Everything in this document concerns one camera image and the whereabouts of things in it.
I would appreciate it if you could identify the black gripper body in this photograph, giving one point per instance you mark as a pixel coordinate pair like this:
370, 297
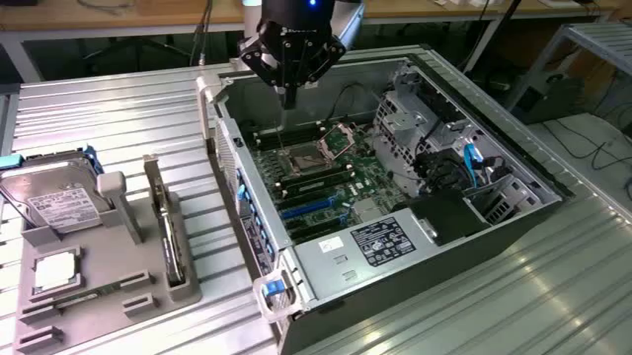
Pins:
295, 18

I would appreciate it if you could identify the black graphics card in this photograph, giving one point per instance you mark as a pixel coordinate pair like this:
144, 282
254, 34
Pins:
170, 236

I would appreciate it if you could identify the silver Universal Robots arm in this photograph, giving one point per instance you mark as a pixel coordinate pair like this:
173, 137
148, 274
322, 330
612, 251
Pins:
251, 15

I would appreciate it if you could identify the black RAM slot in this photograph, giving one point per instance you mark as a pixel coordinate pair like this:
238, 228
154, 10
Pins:
291, 142
283, 135

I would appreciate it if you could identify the black expansion slot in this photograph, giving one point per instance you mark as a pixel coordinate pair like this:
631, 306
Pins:
315, 229

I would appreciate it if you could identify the metal socket cover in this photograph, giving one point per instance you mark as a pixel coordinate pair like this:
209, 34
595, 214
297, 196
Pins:
345, 130

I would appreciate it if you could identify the metal disk bay cage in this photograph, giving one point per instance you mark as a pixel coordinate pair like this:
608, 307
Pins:
400, 122

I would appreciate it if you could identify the black office chair base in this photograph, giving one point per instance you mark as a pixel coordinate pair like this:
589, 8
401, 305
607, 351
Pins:
143, 46

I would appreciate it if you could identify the CPU socket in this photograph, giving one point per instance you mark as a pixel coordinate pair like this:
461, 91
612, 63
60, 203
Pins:
309, 159

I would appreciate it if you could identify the green motherboard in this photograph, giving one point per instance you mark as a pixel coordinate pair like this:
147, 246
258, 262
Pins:
365, 174

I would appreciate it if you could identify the green RAM stick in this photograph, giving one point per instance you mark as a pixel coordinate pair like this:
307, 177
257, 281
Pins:
84, 296
315, 185

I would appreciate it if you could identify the silver chipset heatsink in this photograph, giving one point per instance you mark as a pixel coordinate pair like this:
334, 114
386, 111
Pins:
370, 209

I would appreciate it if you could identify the dark grey floor device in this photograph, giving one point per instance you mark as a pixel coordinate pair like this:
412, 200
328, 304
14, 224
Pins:
557, 96

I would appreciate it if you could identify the grey power supply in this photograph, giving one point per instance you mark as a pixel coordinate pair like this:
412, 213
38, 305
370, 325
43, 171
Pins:
336, 266

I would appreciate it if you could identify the grey metal shelf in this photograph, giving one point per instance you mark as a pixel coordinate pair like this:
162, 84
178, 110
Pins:
603, 37

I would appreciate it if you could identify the silver hard disk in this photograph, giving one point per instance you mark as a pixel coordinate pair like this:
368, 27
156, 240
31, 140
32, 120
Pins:
59, 207

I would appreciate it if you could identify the blue disk carrier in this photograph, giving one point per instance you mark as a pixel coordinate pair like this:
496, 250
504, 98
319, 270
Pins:
10, 161

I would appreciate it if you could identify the open black PC case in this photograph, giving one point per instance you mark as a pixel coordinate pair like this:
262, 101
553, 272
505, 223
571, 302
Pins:
444, 266

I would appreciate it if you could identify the grey parts rack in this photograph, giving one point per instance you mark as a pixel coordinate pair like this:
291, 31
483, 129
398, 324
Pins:
114, 259

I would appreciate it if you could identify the blue case latch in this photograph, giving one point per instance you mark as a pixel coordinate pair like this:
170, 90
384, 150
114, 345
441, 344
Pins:
273, 289

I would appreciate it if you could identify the silver CPU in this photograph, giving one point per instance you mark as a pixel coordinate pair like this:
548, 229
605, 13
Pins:
56, 270

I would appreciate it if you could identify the wooden desk white frame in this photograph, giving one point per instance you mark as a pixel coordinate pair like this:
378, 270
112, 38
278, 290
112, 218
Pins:
148, 16

